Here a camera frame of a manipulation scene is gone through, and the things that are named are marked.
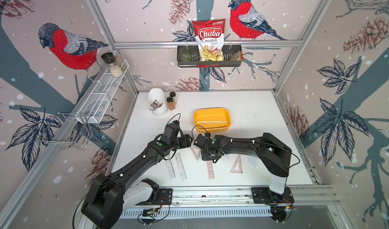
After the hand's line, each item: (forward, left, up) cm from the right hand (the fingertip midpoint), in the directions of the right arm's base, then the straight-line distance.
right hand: (206, 156), depth 88 cm
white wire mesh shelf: (+15, +63, +25) cm, 69 cm away
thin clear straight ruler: (+24, -3, +2) cm, 24 cm away
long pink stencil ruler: (-8, -2, +1) cm, 8 cm away
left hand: (+6, +9, +12) cm, 16 cm away
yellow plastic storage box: (+25, -3, +3) cm, 25 cm away
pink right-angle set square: (-2, -18, 0) cm, 18 cm away
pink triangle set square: (0, +6, +1) cm, 6 cm away
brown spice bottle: (+34, +25, +9) cm, 43 cm away
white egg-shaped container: (+37, +37, +9) cm, 53 cm away
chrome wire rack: (-5, +56, +35) cm, 66 cm away
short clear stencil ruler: (-7, +14, +1) cm, 16 cm away
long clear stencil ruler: (-8, +21, +1) cm, 22 cm away
